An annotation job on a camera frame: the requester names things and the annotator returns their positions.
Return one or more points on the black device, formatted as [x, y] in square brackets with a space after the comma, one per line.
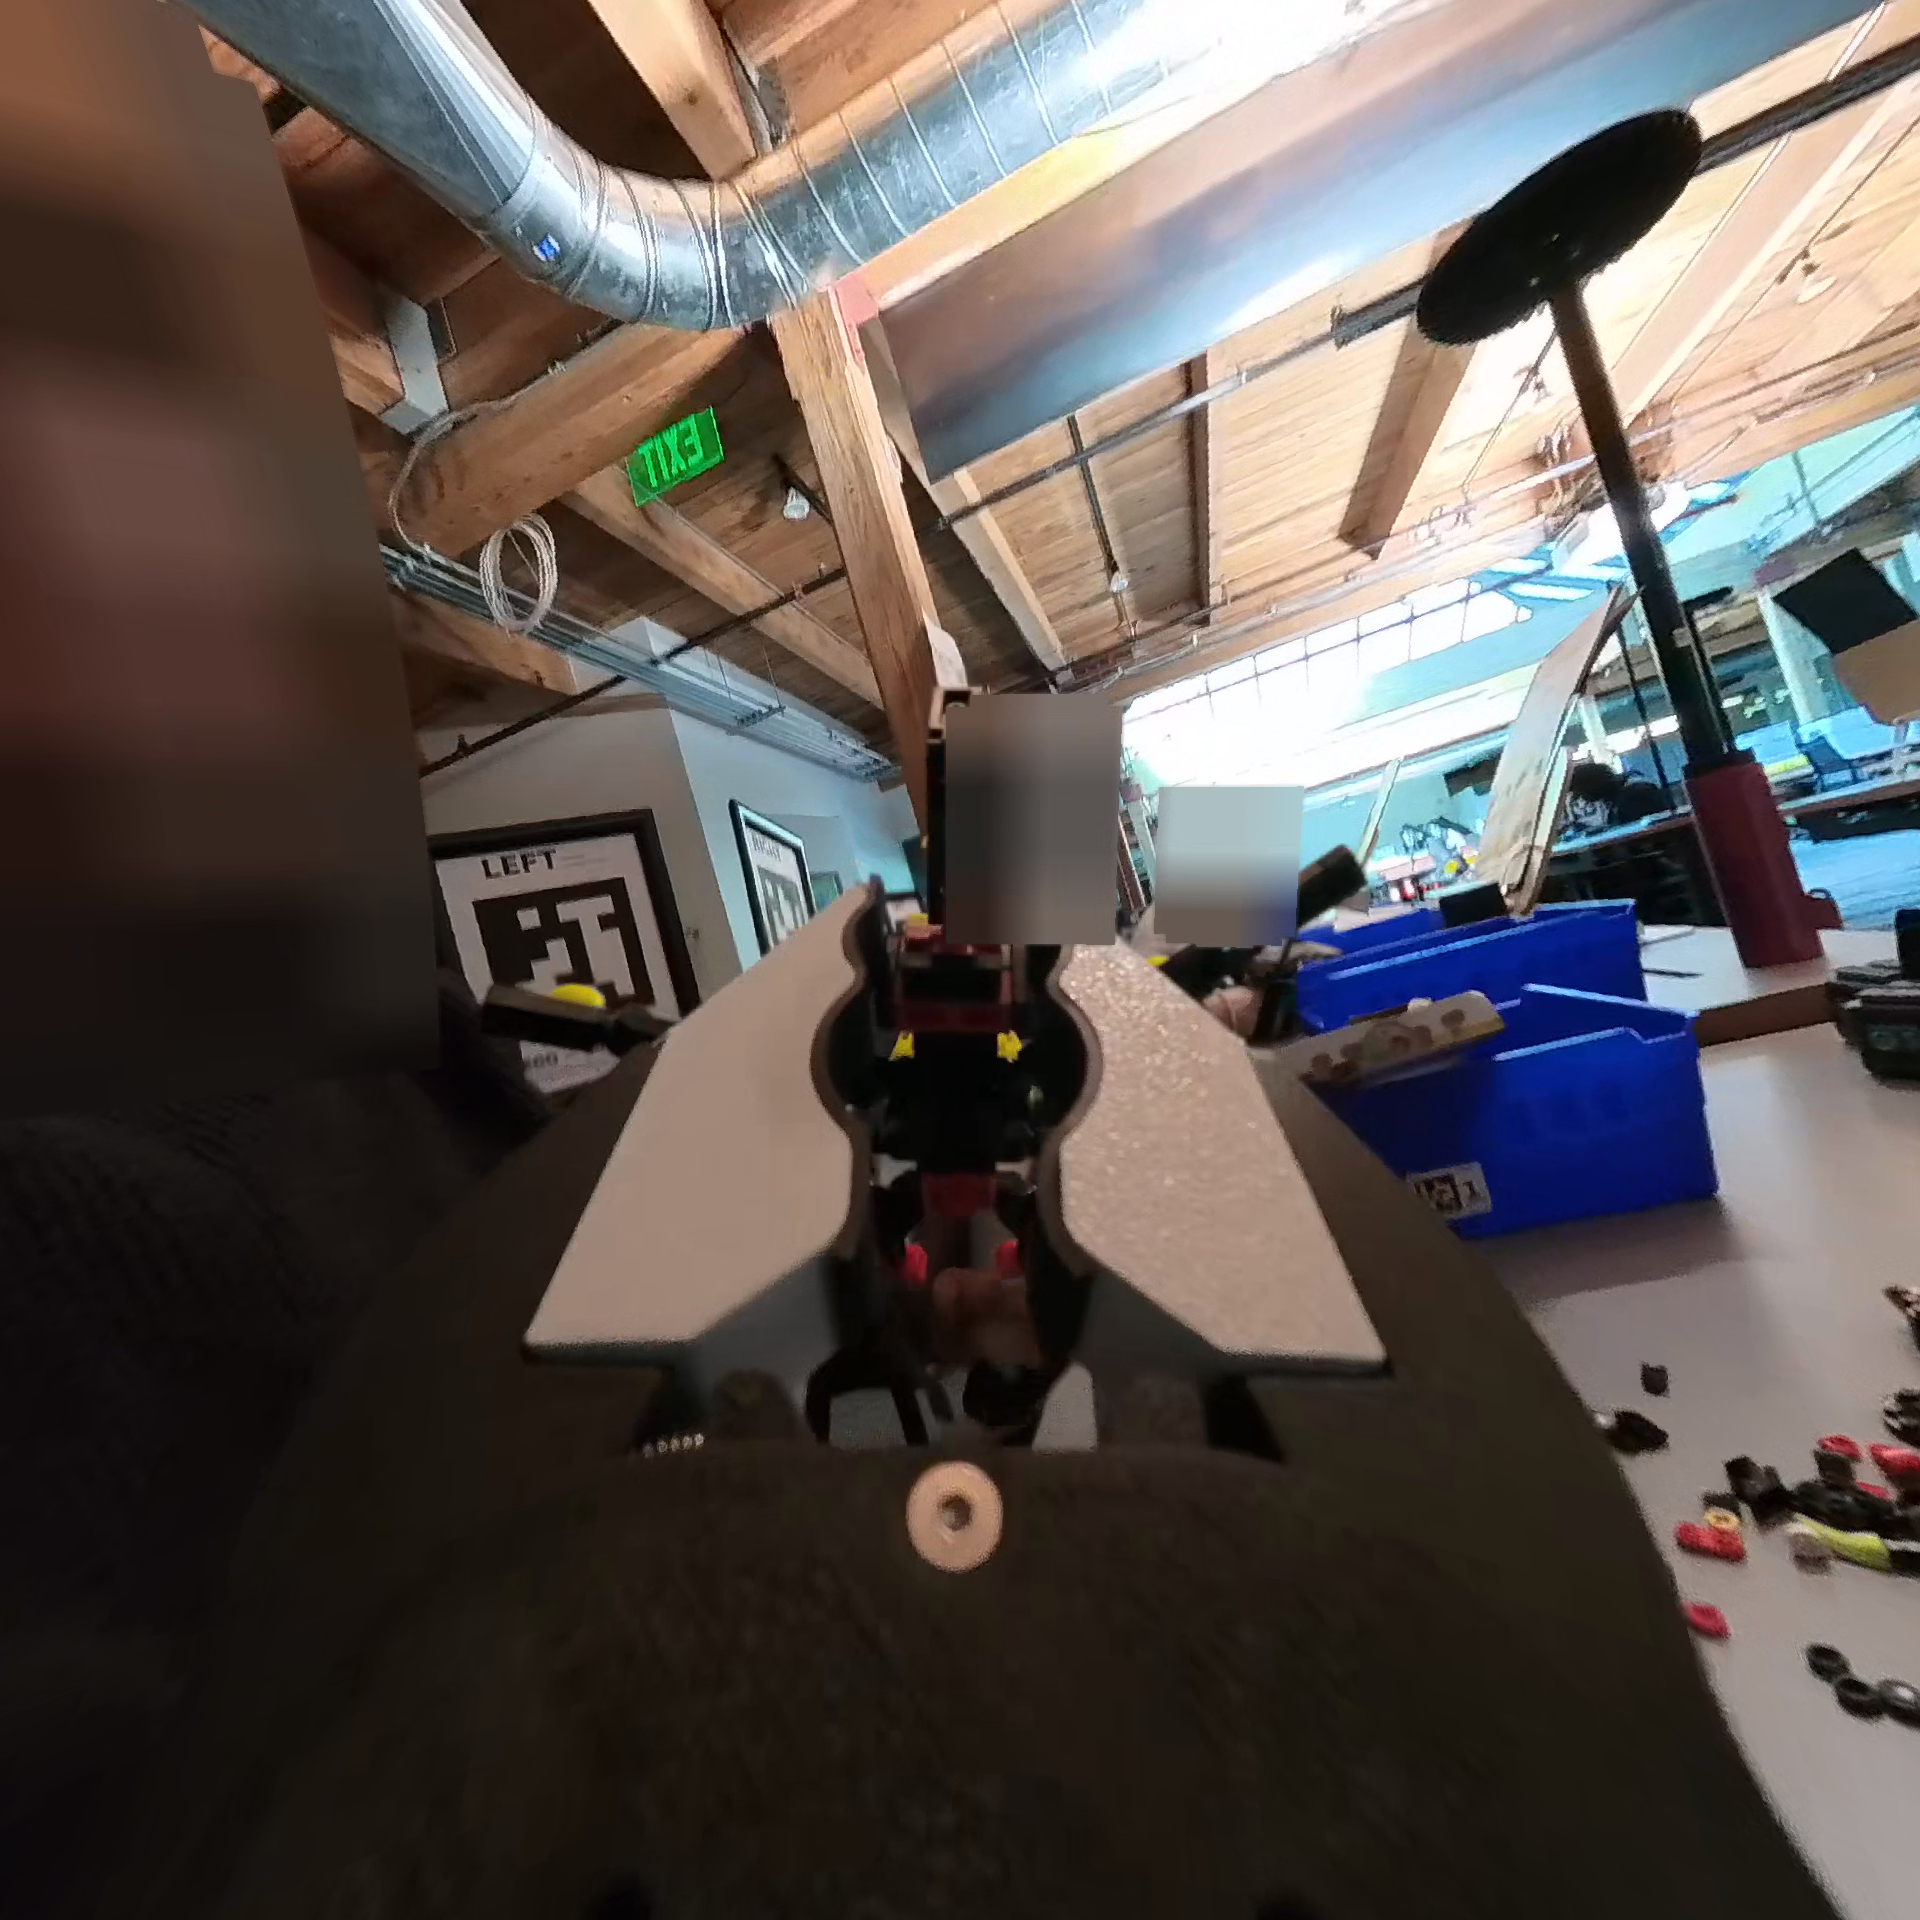
[1882, 1030]

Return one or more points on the brown cardboard sheet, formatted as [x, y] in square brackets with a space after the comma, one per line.
[1546, 750]

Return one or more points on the cardboard box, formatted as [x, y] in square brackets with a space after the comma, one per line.
[1882, 667]

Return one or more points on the black pole stand red base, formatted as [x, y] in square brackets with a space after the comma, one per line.
[1559, 223]

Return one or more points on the green exit sign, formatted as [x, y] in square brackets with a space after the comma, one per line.
[675, 452]

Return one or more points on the person's dark knit sweater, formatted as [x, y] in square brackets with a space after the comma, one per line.
[151, 1272]

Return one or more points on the silver round air duct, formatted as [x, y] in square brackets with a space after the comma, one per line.
[675, 241]

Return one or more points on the heap of toy bricks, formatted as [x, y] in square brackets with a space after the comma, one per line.
[1710, 1540]

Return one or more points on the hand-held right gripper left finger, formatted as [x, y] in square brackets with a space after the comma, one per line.
[706, 1184]

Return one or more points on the blue plastic bin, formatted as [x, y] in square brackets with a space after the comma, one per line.
[1500, 955]
[1546, 1124]

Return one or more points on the large framed tag poster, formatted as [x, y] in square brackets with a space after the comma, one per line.
[597, 900]

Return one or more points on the small framed tag poster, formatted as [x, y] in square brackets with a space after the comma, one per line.
[780, 883]

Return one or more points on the black yellow spider brick model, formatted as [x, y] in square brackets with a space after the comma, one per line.
[957, 991]

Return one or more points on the pale perforated toy plate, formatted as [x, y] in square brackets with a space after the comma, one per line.
[1411, 1036]

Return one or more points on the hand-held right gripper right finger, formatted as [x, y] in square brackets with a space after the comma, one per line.
[1214, 1201]

